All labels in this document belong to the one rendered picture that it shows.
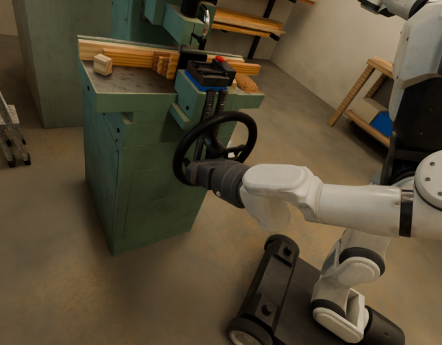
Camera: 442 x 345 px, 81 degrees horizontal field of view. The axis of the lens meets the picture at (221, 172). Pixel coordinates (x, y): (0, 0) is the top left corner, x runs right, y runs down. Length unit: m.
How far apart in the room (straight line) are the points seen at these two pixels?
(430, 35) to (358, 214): 0.41
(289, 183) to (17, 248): 1.31
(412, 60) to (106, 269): 1.35
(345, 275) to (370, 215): 0.68
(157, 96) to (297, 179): 0.51
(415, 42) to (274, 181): 0.43
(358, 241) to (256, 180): 0.64
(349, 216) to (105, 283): 1.16
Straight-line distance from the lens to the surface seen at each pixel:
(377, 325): 1.40
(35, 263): 1.46
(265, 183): 0.43
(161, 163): 0.98
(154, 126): 0.85
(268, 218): 0.48
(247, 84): 1.01
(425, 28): 0.70
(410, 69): 0.70
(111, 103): 0.76
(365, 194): 0.42
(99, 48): 0.89
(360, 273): 1.05
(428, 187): 0.39
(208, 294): 1.42
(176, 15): 0.92
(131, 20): 1.07
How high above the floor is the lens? 1.27
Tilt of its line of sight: 40 degrees down
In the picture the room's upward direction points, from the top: 24 degrees clockwise
